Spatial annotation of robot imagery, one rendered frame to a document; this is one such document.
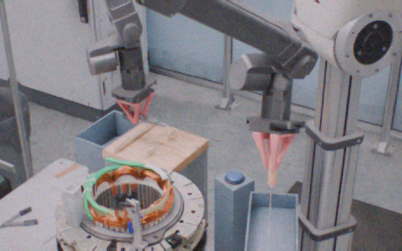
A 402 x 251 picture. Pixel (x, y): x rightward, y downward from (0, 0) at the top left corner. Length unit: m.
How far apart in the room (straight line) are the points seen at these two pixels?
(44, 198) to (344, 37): 1.08
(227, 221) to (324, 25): 0.57
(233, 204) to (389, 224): 1.68
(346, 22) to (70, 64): 2.70
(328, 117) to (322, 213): 0.26
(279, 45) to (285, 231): 0.47
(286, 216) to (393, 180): 2.04
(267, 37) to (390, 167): 2.52
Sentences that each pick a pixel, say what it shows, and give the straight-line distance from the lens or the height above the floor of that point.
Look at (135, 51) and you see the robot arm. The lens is 1.49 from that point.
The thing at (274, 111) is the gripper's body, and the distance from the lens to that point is 1.24.
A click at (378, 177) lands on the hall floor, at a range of 3.50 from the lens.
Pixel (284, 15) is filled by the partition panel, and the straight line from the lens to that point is 3.63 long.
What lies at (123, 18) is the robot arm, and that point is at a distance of 1.45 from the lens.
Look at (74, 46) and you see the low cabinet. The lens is 3.76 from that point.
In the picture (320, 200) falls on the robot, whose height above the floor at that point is 1.01.
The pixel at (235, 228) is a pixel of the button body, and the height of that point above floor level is 0.91.
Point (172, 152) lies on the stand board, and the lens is 1.63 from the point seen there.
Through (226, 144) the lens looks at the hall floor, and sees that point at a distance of 3.66.
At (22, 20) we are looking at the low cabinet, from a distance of 3.99.
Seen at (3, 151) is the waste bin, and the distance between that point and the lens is 2.99.
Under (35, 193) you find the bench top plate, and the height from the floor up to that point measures 0.78.
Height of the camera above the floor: 1.95
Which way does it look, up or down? 30 degrees down
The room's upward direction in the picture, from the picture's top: 1 degrees counter-clockwise
